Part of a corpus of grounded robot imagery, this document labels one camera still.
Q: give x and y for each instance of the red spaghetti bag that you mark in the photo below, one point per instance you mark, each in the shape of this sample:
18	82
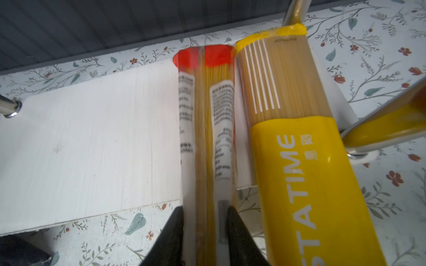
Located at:
206	91

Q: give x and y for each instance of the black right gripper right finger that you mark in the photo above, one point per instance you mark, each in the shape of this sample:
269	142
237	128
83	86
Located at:
242	248

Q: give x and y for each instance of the yellow Pastatime spaghetti bag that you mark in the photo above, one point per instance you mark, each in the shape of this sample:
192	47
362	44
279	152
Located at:
313	210

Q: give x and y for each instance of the white two-tier shelf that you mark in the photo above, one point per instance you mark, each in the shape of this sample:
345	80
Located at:
100	135

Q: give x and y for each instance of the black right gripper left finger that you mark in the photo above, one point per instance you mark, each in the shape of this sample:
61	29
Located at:
167	250

